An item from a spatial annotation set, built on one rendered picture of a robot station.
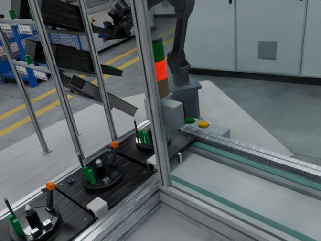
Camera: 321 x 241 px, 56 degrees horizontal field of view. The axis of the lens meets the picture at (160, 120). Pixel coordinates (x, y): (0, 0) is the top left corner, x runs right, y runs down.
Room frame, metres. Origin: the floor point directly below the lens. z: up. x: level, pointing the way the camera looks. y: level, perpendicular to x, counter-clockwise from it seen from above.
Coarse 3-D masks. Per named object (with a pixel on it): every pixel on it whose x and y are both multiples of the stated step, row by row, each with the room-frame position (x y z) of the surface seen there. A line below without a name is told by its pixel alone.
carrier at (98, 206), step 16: (80, 160) 0.82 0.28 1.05; (96, 160) 0.80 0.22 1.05; (128, 160) 0.89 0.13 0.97; (80, 176) 0.83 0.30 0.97; (96, 176) 0.79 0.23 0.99; (112, 176) 0.77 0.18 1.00; (128, 176) 0.80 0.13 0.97; (144, 176) 0.78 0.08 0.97; (64, 192) 0.76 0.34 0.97; (80, 192) 0.75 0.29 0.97; (96, 192) 0.74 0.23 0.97; (112, 192) 0.73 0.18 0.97; (128, 192) 0.72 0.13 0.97; (96, 208) 0.65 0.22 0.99
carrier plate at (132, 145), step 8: (144, 128) 1.10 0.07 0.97; (136, 136) 1.05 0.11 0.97; (120, 144) 1.00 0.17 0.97; (128, 144) 0.99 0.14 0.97; (120, 152) 0.95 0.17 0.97; (128, 152) 0.94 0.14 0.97; (136, 152) 0.93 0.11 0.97; (144, 152) 0.92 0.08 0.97; (136, 160) 0.88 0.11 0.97; (144, 160) 0.87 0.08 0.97
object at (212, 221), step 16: (160, 192) 0.74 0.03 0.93; (176, 192) 0.70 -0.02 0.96; (176, 208) 0.70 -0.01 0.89; (192, 208) 0.65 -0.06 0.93; (208, 208) 0.61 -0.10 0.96; (208, 224) 0.61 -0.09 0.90; (224, 224) 0.58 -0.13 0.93; (240, 224) 0.54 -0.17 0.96; (224, 240) 0.58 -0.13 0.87; (240, 240) 0.54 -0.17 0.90; (256, 240) 0.51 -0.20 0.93; (272, 240) 0.48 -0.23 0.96
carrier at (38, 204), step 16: (32, 208) 0.64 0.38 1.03; (48, 208) 0.67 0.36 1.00; (64, 208) 0.69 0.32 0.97; (80, 208) 0.68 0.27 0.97; (0, 224) 0.66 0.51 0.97; (16, 224) 0.59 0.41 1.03; (32, 224) 0.62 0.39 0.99; (48, 224) 0.60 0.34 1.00; (64, 224) 0.62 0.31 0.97; (80, 224) 0.62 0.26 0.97; (0, 240) 0.60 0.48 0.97; (16, 240) 0.57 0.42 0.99; (32, 240) 0.57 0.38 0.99; (48, 240) 0.58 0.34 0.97; (64, 240) 0.57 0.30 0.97
